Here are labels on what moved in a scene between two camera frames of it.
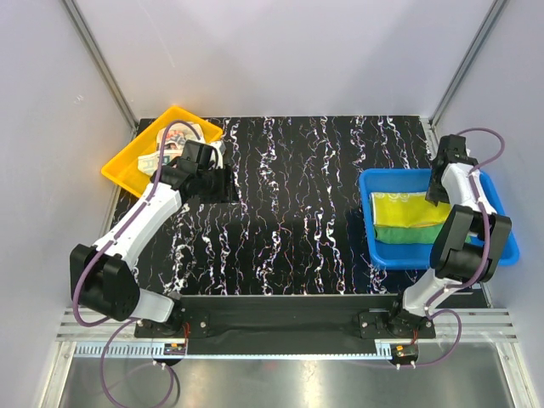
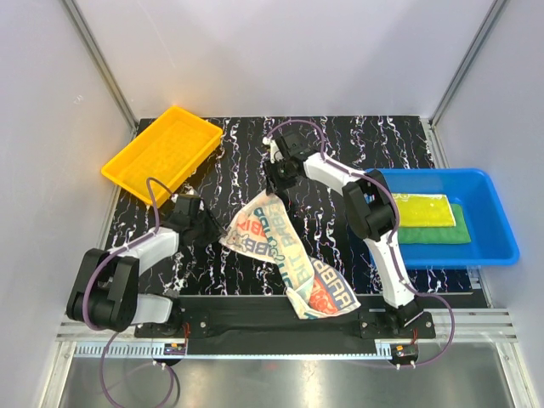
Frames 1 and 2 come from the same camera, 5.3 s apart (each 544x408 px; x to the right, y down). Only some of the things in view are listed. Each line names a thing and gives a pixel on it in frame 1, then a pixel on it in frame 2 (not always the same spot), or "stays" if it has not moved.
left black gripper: (226, 192) -> (214, 232)
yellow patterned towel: (407, 209) stays
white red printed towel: (177, 135) -> (265, 230)
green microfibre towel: (412, 235) stays
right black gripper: (433, 195) -> (273, 184)
